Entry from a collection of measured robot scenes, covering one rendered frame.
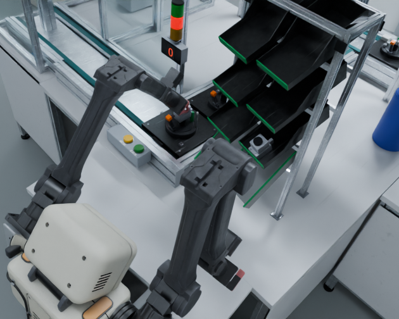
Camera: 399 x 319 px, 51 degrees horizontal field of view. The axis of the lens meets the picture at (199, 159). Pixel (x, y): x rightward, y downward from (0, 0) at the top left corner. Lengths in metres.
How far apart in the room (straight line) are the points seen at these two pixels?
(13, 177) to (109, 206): 1.42
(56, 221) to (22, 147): 2.19
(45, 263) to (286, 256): 0.89
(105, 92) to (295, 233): 0.94
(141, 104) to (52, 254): 1.11
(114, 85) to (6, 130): 2.33
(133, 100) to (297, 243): 0.97
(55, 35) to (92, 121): 1.43
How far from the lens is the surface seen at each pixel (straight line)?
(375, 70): 2.52
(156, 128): 1.76
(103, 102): 1.06
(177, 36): 1.75
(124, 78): 1.05
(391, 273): 2.20
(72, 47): 2.36
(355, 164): 1.99
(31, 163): 3.03
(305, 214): 1.72
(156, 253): 1.52
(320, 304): 2.54
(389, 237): 2.06
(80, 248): 0.95
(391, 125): 2.05
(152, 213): 1.62
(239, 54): 1.22
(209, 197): 0.73
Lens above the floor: 2.18
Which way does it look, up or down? 47 degrees down
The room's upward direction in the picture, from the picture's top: 8 degrees clockwise
